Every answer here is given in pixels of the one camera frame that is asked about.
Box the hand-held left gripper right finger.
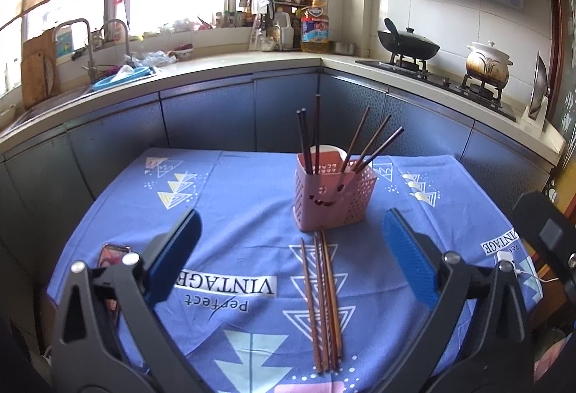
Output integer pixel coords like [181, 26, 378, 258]
[373, 208, 537, 393]

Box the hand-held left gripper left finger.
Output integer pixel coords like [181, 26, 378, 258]
[49, 208, 212, 393]

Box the pink plastic utensil holder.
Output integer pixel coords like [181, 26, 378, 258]
[294, 151, 378, 232]

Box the dark wooden chopstick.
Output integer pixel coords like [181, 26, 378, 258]
[351, 114, 392, 173]
[322, 230, 343, 361]
[296, 109, 311, 174]
[339, 106, 371, 174]
[314, 94, 321, 172]
[319, 231, 339, 371]
[302, 108, 314, 173]
[300, 238, 324, 374]
[314, 232, 332, 372]
[355, 127, 405, 174]

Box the smartphone with colourful case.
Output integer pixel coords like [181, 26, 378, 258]
[97, 242, 132, 273]

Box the blue printed tablecloth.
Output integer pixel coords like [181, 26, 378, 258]
[47, 147, 543, 393]

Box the white bowl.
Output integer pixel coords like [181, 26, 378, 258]
[310, 144, 349, 162]

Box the steel pan lid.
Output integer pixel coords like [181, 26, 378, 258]
[527, 51, 552, 121]

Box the black gas stove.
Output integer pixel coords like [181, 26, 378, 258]
[355, 53, 518, 122]

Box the blue plastic basin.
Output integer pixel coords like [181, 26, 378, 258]
[92, 65, 156, 93]

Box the white ceramic clay pot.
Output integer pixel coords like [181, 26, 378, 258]
[465, 41, 514, 88]

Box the steel kitchen sink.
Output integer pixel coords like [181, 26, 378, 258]
[9, 69, 158, 128]

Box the clear plastic bag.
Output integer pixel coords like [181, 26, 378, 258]
[135, 51, 178, 67]

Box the curved steel faucet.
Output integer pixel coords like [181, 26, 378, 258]
[98, 18, 133, 67]

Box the black wok with lid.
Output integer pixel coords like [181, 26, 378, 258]
[377, 18, 441, 61]

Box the angular steel faucet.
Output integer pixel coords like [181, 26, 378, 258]
[53, 18, 99, 81]

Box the wooden cutting board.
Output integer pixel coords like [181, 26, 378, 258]
[20, 29, 61, 110]

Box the pink top spray bottle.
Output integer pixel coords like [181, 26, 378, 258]
[113, 0, 130, 43]

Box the blue printed box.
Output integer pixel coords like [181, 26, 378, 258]
[55, 27, 75, 59]

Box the row of seasoning bottles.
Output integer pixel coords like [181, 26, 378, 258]
[213, 10, 253, 29]

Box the yellow cooking oil bottle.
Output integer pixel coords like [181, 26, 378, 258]
[300, 0, 330, 54]

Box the white plastic jug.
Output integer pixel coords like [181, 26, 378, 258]
[266, 11, 295, 52]

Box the white cable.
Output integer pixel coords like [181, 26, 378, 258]
[515, 268, 561, 284]

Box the brown wooden door frame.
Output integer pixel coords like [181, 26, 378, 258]
[537, 0, 576, 214]

